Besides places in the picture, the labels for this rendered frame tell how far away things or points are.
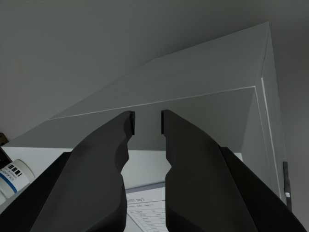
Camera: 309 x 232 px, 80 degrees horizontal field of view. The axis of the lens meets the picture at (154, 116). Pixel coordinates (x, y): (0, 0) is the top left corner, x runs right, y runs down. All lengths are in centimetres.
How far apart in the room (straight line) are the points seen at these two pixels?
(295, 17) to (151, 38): 74
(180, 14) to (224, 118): 100
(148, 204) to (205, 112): 16
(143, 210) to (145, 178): 8
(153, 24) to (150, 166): 110
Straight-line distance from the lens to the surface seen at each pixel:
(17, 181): 60
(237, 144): 18
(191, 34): 117
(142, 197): 29
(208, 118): 24
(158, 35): 125
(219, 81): 36
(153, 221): 33
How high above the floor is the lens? 110
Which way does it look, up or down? 47 degrees down
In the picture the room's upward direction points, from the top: 136 degrees counter-clockwise
